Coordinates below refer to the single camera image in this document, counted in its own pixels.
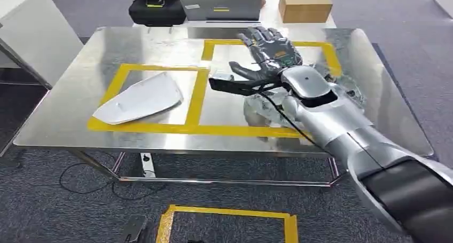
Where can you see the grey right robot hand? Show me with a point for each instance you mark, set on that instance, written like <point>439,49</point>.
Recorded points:
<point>272,54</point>

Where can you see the silver plastic wheel cover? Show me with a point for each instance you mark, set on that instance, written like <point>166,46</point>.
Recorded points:
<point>262,108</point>

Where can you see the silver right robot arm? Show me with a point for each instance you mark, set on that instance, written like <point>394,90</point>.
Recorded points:
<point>354,128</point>

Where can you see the white desk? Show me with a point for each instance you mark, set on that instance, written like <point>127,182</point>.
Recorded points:
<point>270,16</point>

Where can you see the brown cardboard box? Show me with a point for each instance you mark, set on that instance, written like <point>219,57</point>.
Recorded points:
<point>305,6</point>

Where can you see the grey laptop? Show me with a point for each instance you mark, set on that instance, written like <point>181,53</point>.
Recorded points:
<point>221,6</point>

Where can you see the yellow table tape outline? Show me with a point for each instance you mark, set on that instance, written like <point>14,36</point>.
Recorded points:
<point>196,92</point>

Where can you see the black bag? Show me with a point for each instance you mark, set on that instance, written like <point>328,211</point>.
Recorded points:
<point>155,9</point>

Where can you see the white sheet metal panel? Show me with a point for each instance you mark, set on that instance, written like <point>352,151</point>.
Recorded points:
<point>141,100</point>

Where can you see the yellow floor tape outline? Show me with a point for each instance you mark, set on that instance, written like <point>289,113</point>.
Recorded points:
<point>226,213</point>

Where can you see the steel table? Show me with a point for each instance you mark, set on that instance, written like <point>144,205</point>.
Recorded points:
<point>70,107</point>

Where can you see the white cabinet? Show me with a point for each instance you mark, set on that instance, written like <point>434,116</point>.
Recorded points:
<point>35,32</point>

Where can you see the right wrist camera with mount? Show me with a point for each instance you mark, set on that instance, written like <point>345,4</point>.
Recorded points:
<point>233,85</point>

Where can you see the white bracket under table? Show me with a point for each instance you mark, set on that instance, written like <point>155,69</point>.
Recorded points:
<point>148,165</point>

